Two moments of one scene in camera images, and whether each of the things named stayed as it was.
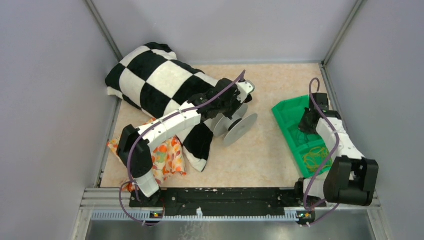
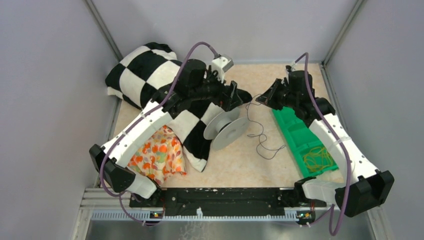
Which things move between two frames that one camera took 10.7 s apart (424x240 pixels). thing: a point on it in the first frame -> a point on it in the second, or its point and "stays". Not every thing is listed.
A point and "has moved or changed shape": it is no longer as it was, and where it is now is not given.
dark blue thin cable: [306, 143] -> [256, 95]
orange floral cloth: [167, 158] stays
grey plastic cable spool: [232, 129] has moved or changed shape
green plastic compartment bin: [309, 149] stays
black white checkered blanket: [150, 80] stays
